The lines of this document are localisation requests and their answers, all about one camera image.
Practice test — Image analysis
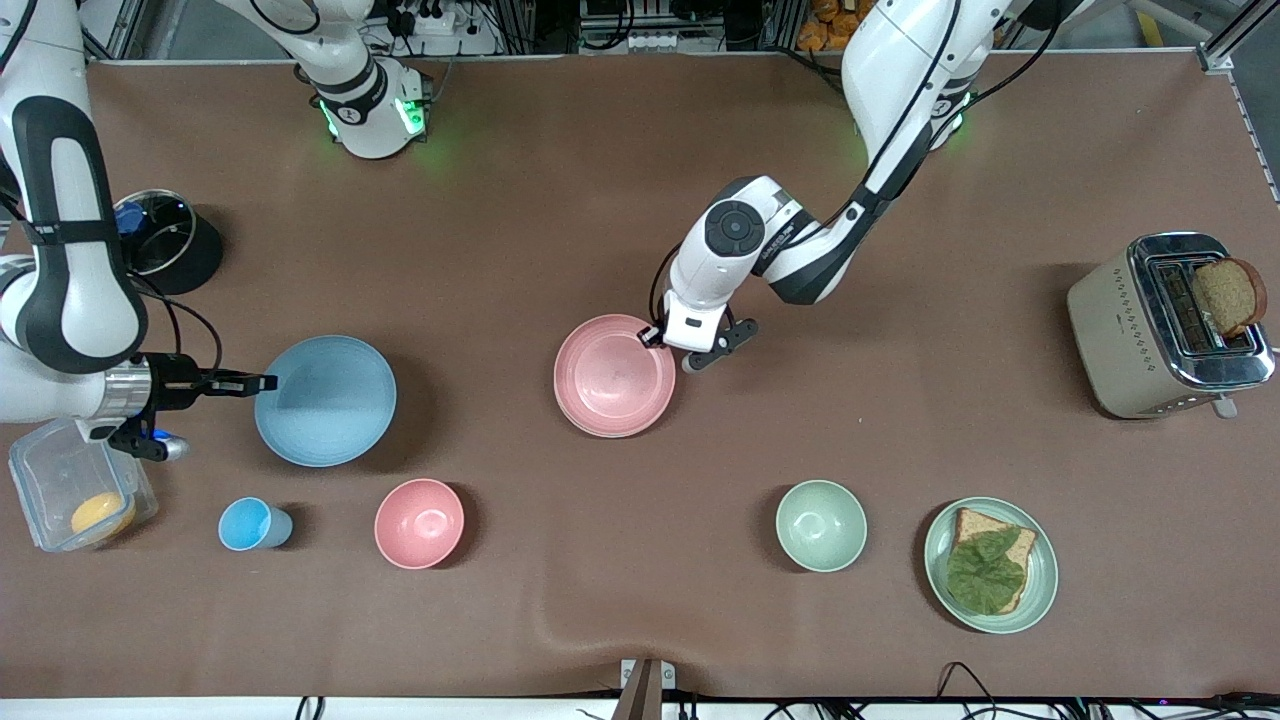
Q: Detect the pink plate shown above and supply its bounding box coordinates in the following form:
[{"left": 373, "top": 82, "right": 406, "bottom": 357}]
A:
[{"left": 553, "top": 314, "right": 678, "bottom": 439}]

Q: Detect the blue plate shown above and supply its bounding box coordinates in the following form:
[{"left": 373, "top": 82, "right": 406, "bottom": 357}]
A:
[{"left": 254, "top": 334, "right": 398, "bottom": 469}]

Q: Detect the blue cup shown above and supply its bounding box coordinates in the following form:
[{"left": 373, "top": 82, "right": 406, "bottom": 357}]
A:
[{"left": 218, "top": 497, "right": 294, "bottom": 552}]

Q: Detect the glass pot lid blue knob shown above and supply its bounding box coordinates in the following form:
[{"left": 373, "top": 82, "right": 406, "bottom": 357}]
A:
[{"left": 112, "top": 190, "right": 194, "bottom": 277}]

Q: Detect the orange food piece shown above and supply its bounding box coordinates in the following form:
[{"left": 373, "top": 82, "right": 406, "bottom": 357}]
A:
[{"left": 70, "top": 492, "right": 137, "bottom": 541}]

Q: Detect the clear plastic container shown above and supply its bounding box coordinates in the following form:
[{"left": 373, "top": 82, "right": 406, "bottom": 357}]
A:
[{"left": 8, "top": 418, "right": 159, "bottom": 553}]

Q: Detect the pink bowl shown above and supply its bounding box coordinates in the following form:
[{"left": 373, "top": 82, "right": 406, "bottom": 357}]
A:
[{"left": 374, "top": 478, "right": 466, "bottom": 571}]

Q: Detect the green bowl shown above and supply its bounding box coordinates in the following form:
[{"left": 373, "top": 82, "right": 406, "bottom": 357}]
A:
[{"left": 775, "top": 480, "right": 868, "bottom": 574}]

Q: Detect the bag of orange buns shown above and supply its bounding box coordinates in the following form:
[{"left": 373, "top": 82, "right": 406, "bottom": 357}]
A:
[{"left": 797, "top": 0, "right": 867, "bottom": 51}]

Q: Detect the bread slice under lettuce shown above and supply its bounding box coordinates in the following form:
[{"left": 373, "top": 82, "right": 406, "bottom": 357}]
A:
[{"left": 950, "top": 508, "right": 1038, "bottom": 614}]

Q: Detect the white power strip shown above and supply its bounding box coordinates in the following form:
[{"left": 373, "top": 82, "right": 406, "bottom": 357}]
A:
[{"left": 385, "top": 0, "right": 458, "bottom": 37}]

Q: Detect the green lettuce leaf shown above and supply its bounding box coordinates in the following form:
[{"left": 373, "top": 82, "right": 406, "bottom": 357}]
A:
[{"left": 946, "top": 528, "right": 1027, "bottom": 615}]

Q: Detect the green plate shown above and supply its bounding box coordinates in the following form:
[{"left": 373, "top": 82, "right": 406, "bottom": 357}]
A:
[{"left": 923, "top": 497, "right": 1059, "bottom": 635}]

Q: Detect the beige and chrome toaster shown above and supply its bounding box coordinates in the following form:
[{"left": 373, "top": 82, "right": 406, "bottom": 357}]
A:
[{"left": 1066, "top": 232, "right": 1277, "bottom": 421}]

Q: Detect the bread slice in toaster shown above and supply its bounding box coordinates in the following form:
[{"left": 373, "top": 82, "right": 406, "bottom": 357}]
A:
[{"left": 1190, "top": 257, "right": 1268, "bottom": 339}]

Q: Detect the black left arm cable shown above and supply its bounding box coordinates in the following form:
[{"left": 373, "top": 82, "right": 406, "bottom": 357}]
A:
[{"left": 648, "top": 0, "right": 1061, "bottom": 331}]

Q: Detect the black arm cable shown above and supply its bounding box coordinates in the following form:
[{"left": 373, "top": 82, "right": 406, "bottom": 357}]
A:
[
  {"left": 0, "top": 0, "right": 223, "bottom": 379},
  {"left": 648, "top": 0, "right": 1061, "bottom": 331}
]

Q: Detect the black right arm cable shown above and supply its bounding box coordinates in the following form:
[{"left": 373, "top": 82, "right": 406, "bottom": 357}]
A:
[{"left": 0, "top": 0, "right": 223, "bottom": 379}]

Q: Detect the black pot with blue handle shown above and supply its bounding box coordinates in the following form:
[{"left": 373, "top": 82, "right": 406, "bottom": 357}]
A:
[{"left": 112, "top": 190, "right": 224, "bottom": 296}]

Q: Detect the metal table bracket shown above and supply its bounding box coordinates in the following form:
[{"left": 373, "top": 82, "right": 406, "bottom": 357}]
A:
[{"left": 612, "top": 658, "right": 677, "bottom": 720}]

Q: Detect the black cable loop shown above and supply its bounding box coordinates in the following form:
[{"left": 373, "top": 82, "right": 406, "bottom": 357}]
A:
[{"left": 935, "top": 660, "right": 1003, "bottom": 720}]

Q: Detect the aluminium frame bar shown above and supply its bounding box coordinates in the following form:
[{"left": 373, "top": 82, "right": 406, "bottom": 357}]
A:
[{"left": 1195, "top": 0, "right": 1280, "bottom": 73}]

